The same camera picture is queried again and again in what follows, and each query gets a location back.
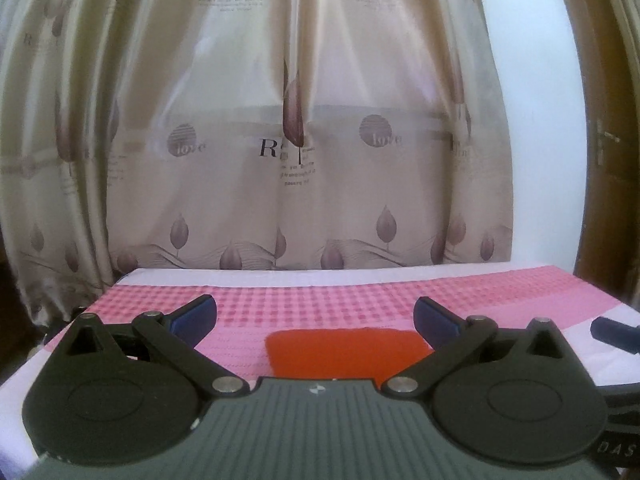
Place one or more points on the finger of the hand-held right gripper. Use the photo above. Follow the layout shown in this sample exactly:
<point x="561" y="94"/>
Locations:
<point x="617" y="331"/>

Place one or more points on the red knitted sweater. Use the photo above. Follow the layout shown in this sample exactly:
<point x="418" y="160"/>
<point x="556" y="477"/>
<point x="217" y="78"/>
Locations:
<point x="340" y="352"/>

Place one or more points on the beige leaf print curtain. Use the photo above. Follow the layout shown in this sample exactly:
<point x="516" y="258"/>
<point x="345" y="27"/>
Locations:
<point x="225" y="185"/>

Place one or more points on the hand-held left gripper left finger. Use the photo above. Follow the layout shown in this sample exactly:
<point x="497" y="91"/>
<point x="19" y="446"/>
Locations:
<point x="194" y="319"/>

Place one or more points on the brown wooden door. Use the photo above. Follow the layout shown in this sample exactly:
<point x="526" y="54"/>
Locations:
<point x="615" y="210"/>

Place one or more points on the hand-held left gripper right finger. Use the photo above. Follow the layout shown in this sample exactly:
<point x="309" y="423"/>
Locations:
<point x="436" y="324"/>

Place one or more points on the pink white checked blanket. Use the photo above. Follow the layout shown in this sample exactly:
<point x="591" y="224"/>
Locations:
<point x="300" y="300"/>

